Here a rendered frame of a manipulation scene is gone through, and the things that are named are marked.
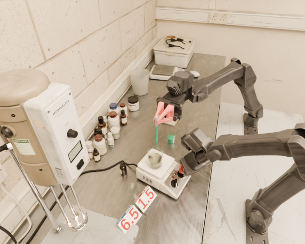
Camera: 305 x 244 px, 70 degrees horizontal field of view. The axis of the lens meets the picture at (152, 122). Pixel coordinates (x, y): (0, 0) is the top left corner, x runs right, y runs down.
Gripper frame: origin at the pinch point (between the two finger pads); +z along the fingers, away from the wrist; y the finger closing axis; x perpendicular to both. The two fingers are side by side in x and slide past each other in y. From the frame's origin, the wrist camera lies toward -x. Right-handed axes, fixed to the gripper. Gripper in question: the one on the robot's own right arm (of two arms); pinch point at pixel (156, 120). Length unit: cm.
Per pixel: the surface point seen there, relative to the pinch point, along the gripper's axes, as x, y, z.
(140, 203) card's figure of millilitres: 29.2, 2.2, 15.1
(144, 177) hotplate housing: 27.8, -2.6, 5.7
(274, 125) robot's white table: 33, 37, -67
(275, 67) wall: 40, 23, -163
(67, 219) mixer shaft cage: 11.7, -5.4, 38.0
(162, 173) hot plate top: 23.3, 4.2, 2.5
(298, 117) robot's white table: 34, 47, -82
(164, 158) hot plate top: 23.4, 0.9, -4.8
